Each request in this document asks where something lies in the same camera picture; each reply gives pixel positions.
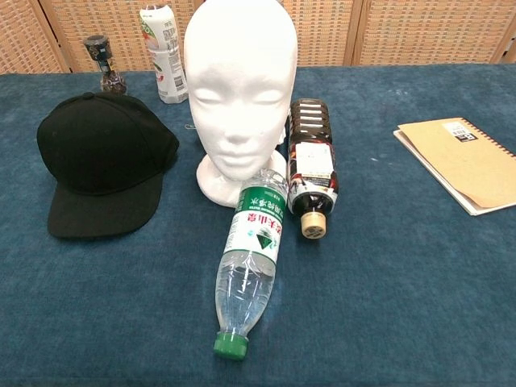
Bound black baseball cap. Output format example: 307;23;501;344
35;91;181;239

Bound white foam mannequin head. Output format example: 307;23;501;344
183;0;300;209

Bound clear water bottle green cap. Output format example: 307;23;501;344
212;168;289;360

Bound dark drink bottle beige cap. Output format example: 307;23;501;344
285;98;343;242

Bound white drink bottle yellow cap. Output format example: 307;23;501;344
139;2;189;105

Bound blue table cloth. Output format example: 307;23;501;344
0;62;516;387

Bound brown spiral notebook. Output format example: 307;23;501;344
393;117;516;217

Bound clear plastic container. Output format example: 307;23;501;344
83;35;129;95

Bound woven rattan folding screen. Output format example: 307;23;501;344
0;0;516;75

